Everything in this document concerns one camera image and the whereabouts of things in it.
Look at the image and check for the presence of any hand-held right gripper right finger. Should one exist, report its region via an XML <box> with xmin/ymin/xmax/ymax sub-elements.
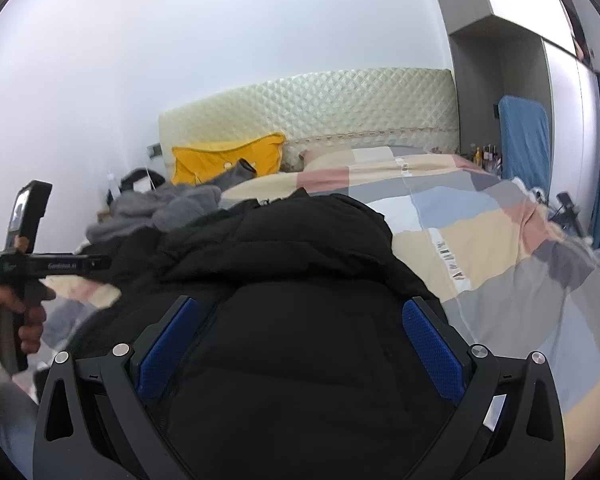
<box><xmin>401</xmin><ymin>296</ymin><xmax>566</xmax><ymax>480</ymax></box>

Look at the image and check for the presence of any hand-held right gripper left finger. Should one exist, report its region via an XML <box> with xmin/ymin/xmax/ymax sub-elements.
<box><xmin>32</xmin><ymin>296</ymin><xmax>201</xmax><ymax>480</ymax></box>

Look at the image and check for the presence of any black puffer jacket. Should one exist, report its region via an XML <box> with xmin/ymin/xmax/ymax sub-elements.
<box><xmin>55</xmin><ymin>187</ymin><xmax>486</xmax><ymax>480</ymax></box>

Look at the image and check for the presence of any person's left hand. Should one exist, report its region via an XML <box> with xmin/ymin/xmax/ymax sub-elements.
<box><xmin>0</xmin><ymin>280</ymin><xmax>57</xmax><ymax>356</ymax></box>

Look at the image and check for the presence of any black bag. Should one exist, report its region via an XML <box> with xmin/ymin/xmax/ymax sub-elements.
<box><xmin>117</xmin><ymin>169</ymin><xmax>168</xmax><ymax>194</ymax></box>

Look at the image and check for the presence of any grey fleece garment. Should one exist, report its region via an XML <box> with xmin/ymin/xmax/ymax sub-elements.
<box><xmin>85</xmin><ymin>157</ymin><xmax>258</xmax><ymax>243</ymax></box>

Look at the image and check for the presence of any checked pastel duvet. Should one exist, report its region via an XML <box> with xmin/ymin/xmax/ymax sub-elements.
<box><xmin>45</xmin><ymin>145</ymin><xmax>600</xmax><ymax>480</ymax></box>

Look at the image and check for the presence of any yellow pillow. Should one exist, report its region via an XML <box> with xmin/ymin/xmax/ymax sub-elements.
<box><xmin>171</xmin><ymin>132</ymin><xmax>287</xmax><ymax>187</ymax></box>

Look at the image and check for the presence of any person's grey-blue clothing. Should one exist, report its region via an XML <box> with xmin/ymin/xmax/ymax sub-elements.
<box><xmin>0</xmin><ymin>375</ymin><xmax>42</xmax><ymax>480</ymax></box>

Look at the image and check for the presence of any black phone stand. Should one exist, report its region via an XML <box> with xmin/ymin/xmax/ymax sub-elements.
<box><xmin>555</xmin><ymin>191</ymin><xmax>588</xmax><ymax>236</ymax></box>

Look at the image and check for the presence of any row of small bottles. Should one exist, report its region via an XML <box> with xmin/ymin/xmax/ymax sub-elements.
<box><xmin>472</xmin><ymin>144</ymin><xmax>502</xmax><ymax>168</ymax></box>

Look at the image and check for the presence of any pink pillow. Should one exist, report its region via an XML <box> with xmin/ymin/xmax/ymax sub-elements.
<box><xmin>299</xmin><ymin>149</ymin><xmax>331</xmax><ymax>167</ymax></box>

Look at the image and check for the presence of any blue towel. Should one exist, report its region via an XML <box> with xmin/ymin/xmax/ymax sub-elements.
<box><xmin>497</xmin><ymin>94</ymin><xmax>552</xmax><ymax>196</ymax></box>

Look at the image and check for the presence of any cream quilted headboard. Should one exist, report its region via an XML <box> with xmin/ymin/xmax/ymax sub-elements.
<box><xmin>158</xmin><ymin>68</ymin><xmax>460</xmax><ymax>183</ymax></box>

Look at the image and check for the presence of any grey wardrobe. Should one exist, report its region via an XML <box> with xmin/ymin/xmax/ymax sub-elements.
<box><xmin>427</xmin><ymin>0</ymin><xmax>600</xmax><ymax>251</ymax></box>

